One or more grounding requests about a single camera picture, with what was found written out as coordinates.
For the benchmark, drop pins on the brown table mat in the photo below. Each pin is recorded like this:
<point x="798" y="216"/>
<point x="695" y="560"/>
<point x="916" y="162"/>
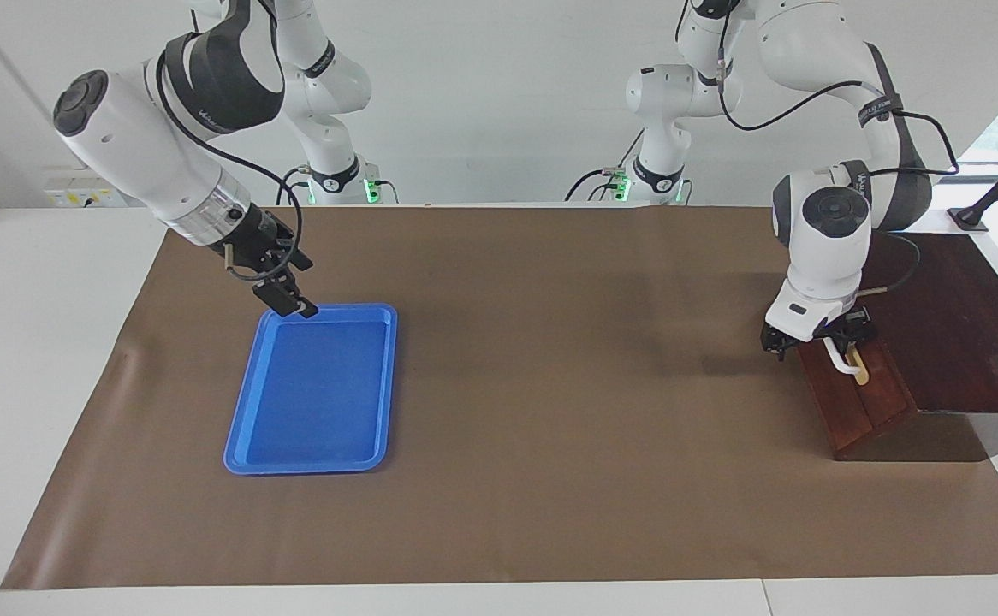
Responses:
<point x="550" y="428"/>

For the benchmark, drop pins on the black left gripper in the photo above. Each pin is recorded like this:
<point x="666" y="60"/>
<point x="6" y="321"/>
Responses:
<point x="860" y="323"/>

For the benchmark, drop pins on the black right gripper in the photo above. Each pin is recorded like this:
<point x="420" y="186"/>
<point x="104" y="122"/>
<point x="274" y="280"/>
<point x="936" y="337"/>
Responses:
<point x="259" y="248"/>

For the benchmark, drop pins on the white wall socket strip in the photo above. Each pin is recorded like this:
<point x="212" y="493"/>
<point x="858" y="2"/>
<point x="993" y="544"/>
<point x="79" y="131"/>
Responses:
<point x="80" y="197"/>

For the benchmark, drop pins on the dark wooden cabinet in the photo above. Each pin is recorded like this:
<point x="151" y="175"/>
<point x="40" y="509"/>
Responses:
<point x="961" y="342"/>

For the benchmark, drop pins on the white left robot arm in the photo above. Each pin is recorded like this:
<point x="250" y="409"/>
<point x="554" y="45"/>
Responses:
<point x="824" y="257"/>

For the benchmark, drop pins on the blue plastic tray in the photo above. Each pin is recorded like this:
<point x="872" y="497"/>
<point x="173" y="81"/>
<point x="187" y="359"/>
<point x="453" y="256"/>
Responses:
<point x="311" y="402"/>

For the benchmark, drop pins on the black stand with slanted pole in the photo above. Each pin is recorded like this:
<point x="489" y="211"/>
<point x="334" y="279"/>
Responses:
<point x="970" y="218"/>

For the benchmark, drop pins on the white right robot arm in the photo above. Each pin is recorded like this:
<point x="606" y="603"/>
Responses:
<point x="122" y="128"/>

